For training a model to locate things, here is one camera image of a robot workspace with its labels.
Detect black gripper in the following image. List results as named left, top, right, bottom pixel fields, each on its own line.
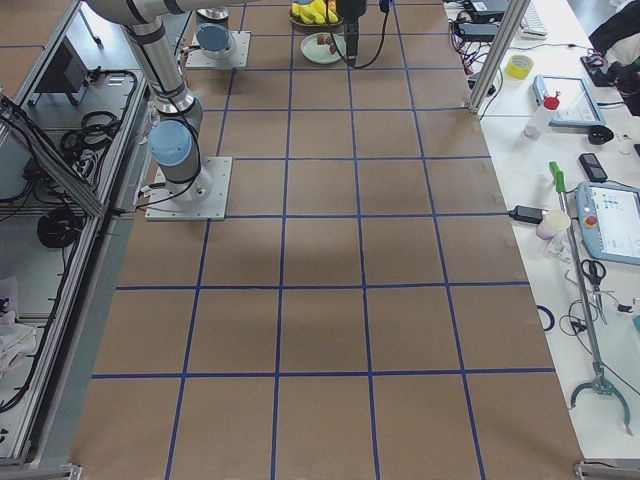
left=335, top=0, right=367, bottom=66

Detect light green plate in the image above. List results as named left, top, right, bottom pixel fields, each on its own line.
left=301, top=32, right=345, bottom=65

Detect yellow banana bunch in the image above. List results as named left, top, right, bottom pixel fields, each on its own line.
left=290, top=0, right=341, bottom=26

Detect woven wicker basket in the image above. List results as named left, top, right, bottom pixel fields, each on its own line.
left=288, top=10, right=305, bottom=27

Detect black power brick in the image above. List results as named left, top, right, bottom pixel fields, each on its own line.
left=454, top=23, right=499, bottom=42

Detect yellow tape roll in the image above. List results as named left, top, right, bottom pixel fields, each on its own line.
left=504, top=54, right=534, bottom=80

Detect clear bottle red cap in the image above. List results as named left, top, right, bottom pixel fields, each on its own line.
left=523, top=92, right=560, bottom=140

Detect far teach pendant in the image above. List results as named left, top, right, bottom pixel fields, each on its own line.
left=532, top=75, right=606, bottom=128

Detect teach pendant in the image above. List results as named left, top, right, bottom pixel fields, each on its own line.
left=575, top=182, right=639, bottom=265
left=532, top=75, right=606, bottom=128

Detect black power adapter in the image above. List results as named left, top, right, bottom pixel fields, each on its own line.
left=508, top=205, right=545, bottom=225

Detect black small bowl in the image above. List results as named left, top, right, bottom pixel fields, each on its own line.
left=587, top=125, right=614, bottom=146

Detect white paper cup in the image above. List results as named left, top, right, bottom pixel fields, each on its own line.
left=536, top=210, right=571, bottom=240

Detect black remote device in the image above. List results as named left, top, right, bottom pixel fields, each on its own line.
left=578, top=153, right=608, bottom=183

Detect near teach pendant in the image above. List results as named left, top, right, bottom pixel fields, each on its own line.
left=575, top=182, right=639, bottom=265

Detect black scissors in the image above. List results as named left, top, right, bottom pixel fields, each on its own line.
left=581, top=259, right=607, bottom=324

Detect long reach grabber tool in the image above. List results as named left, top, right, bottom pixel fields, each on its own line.
left=548, top=160, right=632, bottom=435

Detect white crumpled cloth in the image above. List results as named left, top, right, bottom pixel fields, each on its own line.
left=0, top=277, right=39, bottom=381

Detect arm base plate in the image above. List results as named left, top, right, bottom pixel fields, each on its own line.
left=185, top=31, right=251, bottom=70
left=145, top=157, right=233, bottom=221

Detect aluminium frame post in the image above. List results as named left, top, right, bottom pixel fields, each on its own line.
left=468, top=0, right=530, bottom=113

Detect coiled black cables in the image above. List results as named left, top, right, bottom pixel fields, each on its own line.
left=36, top=207, right=81, bottom=249

